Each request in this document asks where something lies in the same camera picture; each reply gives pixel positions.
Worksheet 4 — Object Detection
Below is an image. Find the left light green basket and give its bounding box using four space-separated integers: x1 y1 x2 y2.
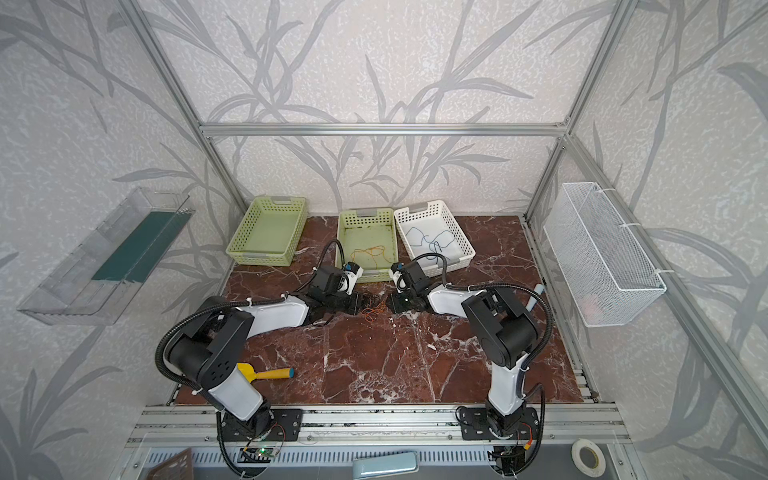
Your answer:
226 196 308 267

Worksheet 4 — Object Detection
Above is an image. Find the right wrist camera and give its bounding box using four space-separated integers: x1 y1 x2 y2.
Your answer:
389 262 405 292

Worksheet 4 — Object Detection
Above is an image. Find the light green basket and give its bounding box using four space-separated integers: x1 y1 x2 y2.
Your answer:
226 196 308 267
335 208 399 283

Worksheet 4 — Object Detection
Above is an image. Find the yellow toy shovel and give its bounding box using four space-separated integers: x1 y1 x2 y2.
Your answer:
237 362 295 383

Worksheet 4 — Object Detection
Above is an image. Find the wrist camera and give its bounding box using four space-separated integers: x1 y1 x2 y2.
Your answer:
339 262 364 295
389 262 405 292

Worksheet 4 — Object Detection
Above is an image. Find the white wire mesh basket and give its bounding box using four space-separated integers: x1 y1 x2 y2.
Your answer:
544 182 667 328

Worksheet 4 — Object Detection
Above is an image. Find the light blue flat box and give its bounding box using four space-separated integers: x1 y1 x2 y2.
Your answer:
352 452 419 480

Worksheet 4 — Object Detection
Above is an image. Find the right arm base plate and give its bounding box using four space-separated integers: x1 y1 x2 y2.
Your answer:
454 405 541 442

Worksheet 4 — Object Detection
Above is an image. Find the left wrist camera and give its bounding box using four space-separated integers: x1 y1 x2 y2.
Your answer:
339 262 364 295

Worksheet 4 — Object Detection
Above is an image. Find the clear plastic wall shelf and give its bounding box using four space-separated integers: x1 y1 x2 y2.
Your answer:
18 187 195 326

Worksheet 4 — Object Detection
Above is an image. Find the middle light green basket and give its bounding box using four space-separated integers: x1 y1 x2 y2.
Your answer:
335 208 399 283

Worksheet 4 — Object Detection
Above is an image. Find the orange cable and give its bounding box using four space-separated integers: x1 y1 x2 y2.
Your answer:
350 244 391 322

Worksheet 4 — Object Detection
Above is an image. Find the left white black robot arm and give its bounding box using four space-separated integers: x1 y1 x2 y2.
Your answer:
154 261 364 435

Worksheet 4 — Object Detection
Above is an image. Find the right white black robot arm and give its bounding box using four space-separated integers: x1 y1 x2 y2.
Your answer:
386 253 553 439

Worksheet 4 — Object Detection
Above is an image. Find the white tape roll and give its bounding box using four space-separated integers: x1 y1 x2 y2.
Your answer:
571 438 607 479

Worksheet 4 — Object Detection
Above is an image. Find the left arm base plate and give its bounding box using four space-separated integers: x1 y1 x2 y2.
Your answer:
217 408 304 442

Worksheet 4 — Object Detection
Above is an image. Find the blue cable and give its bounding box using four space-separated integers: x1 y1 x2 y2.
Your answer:
403 224 458 254

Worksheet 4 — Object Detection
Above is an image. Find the black cable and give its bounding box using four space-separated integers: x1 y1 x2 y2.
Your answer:
356 290 394 316

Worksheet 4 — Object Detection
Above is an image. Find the white perforated plastic basket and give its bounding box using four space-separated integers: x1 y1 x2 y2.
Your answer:
394 200 476 272

